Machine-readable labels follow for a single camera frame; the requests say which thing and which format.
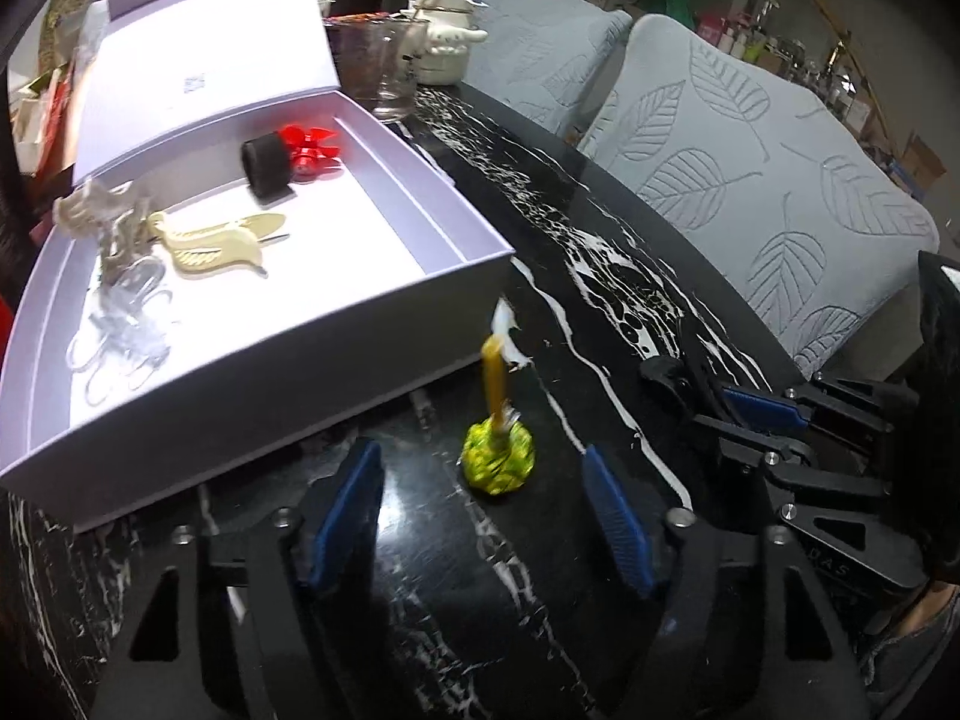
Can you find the small green tote bag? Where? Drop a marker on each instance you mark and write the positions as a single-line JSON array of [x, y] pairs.
[[676, 1]]

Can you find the clear hair claw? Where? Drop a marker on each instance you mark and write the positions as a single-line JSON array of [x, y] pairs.
[[124, 337]]

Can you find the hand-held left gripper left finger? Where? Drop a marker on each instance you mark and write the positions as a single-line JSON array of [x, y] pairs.
[[345, 517]]

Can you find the red bow hair clip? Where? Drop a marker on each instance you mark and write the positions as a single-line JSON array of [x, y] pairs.
[[315, 150]]

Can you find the yellow hair stick green ornament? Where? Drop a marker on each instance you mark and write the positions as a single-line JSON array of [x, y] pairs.
[[499, 457]]

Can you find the lavender gift box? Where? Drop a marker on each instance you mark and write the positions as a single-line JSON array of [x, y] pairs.
[[337, 300]]

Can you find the person's right forearm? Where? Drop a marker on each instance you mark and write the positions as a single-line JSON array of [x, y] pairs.
[[915, 652]]

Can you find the pearl wavy hair claw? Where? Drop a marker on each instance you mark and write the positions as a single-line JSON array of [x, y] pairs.
[[97, 210]]

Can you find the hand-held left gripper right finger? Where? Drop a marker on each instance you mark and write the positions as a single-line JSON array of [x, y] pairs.
[[619, 521]]

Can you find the row of cosmetic bottles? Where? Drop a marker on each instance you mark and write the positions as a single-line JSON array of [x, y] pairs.
[[757, 41]]

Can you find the cream banana hair clip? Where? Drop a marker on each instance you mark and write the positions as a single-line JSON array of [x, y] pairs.
[[210, 247]]

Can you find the glass measuring cup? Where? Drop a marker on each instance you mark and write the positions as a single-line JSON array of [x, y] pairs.
[[379, 67]]

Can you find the cardboard box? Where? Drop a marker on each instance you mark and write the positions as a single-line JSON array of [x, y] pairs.
[[921, 161]]

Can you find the white teapot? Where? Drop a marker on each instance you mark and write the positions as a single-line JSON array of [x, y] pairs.
[[446, 30]]

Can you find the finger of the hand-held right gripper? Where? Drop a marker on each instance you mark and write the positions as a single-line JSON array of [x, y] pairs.
[[817, 476], [765, 409]]

